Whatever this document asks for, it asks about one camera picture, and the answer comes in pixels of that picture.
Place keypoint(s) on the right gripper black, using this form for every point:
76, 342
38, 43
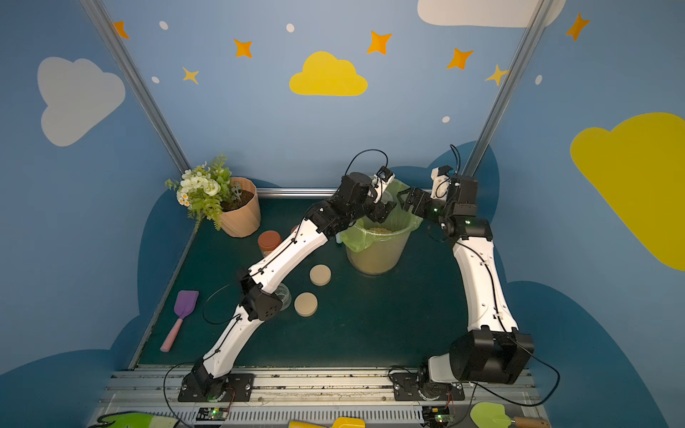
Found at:
416, 199

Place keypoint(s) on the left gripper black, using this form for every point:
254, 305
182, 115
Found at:
380, 211

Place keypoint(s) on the beige jar lid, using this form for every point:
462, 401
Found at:
320, 275
306, 304

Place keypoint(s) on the clear oatmeal jar front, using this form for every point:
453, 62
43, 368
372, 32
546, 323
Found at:
284, 295

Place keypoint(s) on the beige lid oatmeal jar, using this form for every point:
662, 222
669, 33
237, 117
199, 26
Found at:
395, 201

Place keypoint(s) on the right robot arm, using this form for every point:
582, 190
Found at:
493, 350

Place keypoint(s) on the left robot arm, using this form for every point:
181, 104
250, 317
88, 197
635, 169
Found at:
357, 197

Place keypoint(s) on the red lid oatmeal jar left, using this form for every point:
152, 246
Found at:
268, 241

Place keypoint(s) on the mesh bin green bag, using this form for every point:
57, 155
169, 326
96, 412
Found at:
372, 254

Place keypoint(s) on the terracotta flower pot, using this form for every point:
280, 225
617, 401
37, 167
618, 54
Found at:
245, 220

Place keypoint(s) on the white flowers green plant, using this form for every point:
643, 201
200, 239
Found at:
207, 191

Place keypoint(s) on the right controller board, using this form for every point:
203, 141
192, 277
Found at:
434, 417

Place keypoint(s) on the controller board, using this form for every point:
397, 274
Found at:
434, 417
212, 414

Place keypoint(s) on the yellow toy scoop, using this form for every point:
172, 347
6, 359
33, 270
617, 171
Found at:
340, 422

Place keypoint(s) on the purple pink toy spatula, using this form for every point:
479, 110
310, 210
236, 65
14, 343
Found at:
184, 306

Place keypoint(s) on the left controller board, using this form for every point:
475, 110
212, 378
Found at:
212, 414

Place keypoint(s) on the green toy tool left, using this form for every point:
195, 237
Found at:
134, 420

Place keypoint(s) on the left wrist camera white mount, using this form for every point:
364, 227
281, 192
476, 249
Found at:
380, 182

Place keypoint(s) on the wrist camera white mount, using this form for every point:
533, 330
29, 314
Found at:
380, 182
441, 177

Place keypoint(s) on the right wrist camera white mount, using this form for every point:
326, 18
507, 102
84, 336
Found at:
441, 177

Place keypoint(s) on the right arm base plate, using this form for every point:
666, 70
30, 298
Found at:
410, 386

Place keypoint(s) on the aluminium front rail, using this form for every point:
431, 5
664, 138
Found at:
314, 395

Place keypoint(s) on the green toy spatula wooden handle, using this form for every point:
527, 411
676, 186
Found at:
492, 415

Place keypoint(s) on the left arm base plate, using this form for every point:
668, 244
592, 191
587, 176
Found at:
241, 386

